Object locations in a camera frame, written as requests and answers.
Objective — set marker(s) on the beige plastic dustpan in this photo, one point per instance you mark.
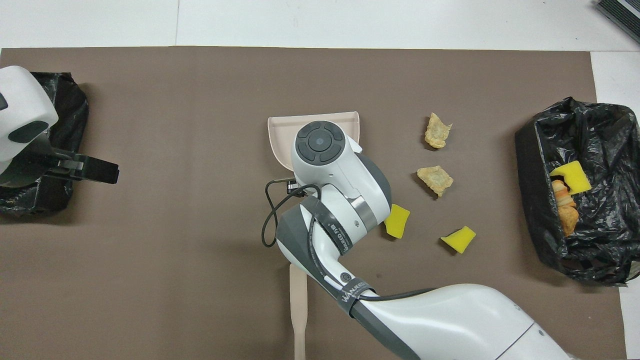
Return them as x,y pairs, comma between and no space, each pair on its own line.
282,140

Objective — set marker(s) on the yellow sponge wedge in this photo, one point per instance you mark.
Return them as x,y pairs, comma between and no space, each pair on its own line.
459,240

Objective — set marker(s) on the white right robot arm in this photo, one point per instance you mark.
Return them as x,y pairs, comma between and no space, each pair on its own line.
340,180

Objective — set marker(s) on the dark grey ribbed object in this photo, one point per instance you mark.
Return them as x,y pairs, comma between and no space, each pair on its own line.
622,15

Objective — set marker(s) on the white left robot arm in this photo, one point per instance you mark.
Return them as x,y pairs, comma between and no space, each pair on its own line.
22,115

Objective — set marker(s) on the brown table mat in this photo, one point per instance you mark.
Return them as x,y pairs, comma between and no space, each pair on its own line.
200,125

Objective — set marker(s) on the black bag lined bin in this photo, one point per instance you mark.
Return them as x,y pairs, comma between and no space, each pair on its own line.
70,115
600,250

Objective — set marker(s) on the yellow sponge block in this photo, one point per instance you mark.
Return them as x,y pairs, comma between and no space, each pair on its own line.
572,177

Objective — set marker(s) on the notched yellow sponge piece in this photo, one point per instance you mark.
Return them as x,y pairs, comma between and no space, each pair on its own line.
398,222

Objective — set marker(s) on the brown bread roll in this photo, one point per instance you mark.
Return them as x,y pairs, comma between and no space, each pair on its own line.
561,192

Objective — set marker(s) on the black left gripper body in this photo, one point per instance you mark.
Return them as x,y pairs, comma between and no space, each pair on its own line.
60,163

